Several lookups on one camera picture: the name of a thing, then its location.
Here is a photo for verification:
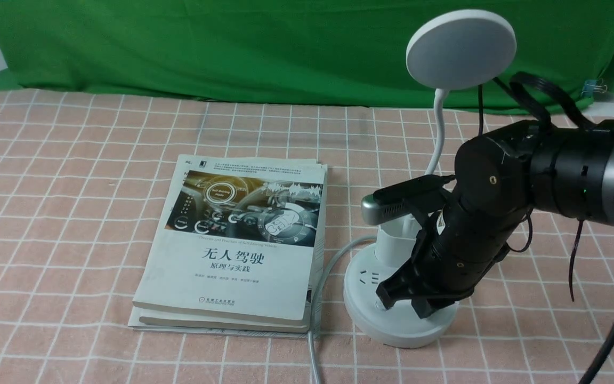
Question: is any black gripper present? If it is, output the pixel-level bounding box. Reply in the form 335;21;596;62
376;195;530;319

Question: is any white desk lamp with socket base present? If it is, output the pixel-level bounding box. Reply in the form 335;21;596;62
343;9;517;348

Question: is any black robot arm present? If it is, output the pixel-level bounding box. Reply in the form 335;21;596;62
373;120;614;318

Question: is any white self-driving textbook top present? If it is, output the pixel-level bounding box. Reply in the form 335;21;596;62
132;155;327;327

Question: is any binder clip on backdrop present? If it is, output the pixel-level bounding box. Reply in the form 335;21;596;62
580;78;608;98

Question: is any green backdrop cloth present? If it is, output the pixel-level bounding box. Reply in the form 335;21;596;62
0;1;614;108

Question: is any pink checkered tablecloth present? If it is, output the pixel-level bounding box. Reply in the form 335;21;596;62
0;91;614;383

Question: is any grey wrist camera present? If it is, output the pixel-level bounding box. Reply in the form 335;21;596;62
361;174;456;226

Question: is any white lamp power cable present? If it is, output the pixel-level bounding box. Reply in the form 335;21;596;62
309;236;378;384

